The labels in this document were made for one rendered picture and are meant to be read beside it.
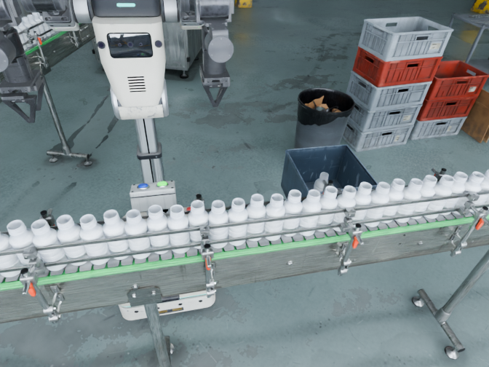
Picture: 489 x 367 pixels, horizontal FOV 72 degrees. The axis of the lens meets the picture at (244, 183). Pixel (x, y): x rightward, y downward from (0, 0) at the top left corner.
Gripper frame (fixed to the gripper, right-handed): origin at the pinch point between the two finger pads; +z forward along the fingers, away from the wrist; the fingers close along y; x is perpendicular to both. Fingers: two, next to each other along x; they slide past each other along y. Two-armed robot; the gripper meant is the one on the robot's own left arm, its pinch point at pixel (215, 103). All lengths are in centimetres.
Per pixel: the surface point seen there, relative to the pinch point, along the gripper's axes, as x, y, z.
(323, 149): -57, 41, 46
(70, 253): 43, -16, 34
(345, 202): -38.0, -15.1, 28.2
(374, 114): -166, 163, 97
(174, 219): 14.2, -15.5, 26.6
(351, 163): -69, 33, 50
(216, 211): 2.3, -15.5, 25.4
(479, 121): -296, 170, 118
